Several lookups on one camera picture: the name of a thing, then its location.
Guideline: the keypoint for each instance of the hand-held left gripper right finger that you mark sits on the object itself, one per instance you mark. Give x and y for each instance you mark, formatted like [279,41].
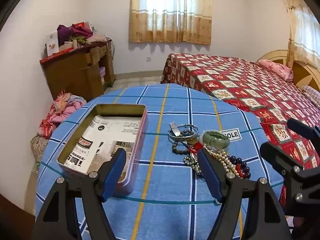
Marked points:
[210,177]

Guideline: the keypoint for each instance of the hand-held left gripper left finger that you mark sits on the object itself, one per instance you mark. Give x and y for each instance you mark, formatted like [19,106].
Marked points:
[115,175]

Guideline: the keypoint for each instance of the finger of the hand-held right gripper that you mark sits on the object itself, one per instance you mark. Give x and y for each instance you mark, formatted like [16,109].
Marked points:
[277,156]
[301,130]

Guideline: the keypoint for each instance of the green jade bangle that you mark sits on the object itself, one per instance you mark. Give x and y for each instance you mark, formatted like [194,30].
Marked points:
[218,146]

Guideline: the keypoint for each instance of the pink tin box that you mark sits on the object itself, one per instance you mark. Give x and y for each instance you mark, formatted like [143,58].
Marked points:
[138,140]

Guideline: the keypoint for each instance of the silver bangle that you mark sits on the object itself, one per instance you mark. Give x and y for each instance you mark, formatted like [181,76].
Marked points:
[188,125]

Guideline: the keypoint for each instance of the silver metal wristwatch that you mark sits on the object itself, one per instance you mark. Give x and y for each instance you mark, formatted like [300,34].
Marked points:
[174,129]

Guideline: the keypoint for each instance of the plaid purple pillow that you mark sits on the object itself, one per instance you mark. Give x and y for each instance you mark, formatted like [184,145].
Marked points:
[312,93]

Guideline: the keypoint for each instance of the blue plaid tablecloth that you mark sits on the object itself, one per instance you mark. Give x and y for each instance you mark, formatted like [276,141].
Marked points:
[172,185]

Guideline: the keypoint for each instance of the printed paper leaflet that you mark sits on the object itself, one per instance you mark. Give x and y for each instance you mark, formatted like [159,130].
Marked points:
[110,130]

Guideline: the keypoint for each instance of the wooden bed headboard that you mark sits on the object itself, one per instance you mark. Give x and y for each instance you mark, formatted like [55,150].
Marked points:
[306,72]

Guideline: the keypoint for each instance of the red patchwork bed quilt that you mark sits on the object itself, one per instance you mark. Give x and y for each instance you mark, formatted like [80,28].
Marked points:
[250,92]

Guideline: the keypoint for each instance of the pink pillow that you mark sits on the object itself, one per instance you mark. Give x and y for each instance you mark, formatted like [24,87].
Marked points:
[277,70]

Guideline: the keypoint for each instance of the grey mesh bag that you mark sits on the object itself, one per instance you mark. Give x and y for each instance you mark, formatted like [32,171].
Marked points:
[38,146]

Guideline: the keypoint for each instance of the bundle of red pink clothes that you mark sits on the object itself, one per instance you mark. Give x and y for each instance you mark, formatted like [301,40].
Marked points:
[62,110]

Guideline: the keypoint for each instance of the beige window curtain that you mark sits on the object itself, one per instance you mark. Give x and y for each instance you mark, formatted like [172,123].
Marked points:
[170,27]
[302,30]

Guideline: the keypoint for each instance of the light purple box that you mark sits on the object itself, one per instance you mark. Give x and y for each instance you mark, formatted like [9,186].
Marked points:
[102,73]

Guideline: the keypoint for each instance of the brown wooden cabinet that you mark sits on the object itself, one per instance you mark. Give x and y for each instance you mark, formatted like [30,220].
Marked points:
[72,77]

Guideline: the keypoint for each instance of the flat red box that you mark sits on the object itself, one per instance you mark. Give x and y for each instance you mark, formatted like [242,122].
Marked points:
[56,55]

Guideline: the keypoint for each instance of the pale pink cloth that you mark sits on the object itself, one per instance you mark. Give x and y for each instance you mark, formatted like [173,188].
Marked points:
[97,38]

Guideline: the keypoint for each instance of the green cloth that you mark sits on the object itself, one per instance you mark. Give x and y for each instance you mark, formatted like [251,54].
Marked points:
[78,40]

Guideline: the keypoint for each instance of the white cardboard box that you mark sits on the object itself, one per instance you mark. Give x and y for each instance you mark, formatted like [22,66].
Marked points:
[52,43]

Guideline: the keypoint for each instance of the magenta cloth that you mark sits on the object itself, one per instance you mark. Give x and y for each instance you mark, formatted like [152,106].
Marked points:
[82,30]

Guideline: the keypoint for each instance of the purple cloth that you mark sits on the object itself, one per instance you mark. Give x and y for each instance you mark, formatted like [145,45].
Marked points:
[63,32]

